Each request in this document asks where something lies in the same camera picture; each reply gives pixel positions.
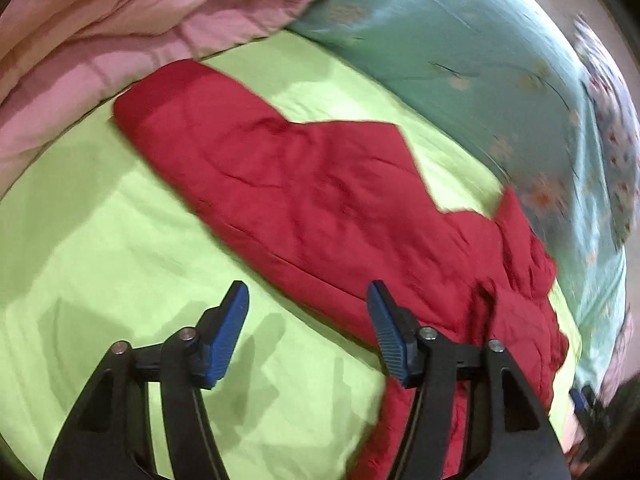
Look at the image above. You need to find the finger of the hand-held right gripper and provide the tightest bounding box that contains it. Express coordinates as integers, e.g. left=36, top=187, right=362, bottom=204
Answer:
left=570, top=386, right=598, bottom=418

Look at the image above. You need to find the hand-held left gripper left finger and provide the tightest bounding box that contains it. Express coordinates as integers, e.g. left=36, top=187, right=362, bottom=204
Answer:
left=42, top=281, right=250, bottom=480

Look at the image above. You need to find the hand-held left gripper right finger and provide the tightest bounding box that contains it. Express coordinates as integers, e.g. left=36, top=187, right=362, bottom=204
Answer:
left=366, top=280, right=571, bottom=480

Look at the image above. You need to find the red quilted garment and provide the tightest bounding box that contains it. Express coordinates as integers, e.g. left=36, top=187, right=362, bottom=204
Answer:
left=112, top=58, right=571, bottom=480

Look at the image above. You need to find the light green bed sheet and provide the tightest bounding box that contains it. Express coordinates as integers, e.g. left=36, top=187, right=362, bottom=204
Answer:
left=0, top=30, right=586, bottom=480

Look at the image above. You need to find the cartoon print pillow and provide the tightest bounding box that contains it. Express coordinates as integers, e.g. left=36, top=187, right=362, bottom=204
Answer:
left=572, top=12, right=640, bottom=248

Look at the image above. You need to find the teal floral blanket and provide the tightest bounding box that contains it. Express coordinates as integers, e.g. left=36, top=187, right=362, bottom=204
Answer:
left=287, top=0, right=628, bottom=391

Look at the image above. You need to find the pink quilt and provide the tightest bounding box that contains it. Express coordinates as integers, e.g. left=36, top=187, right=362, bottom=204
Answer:
left=0, top=0, right=351, bottom=196

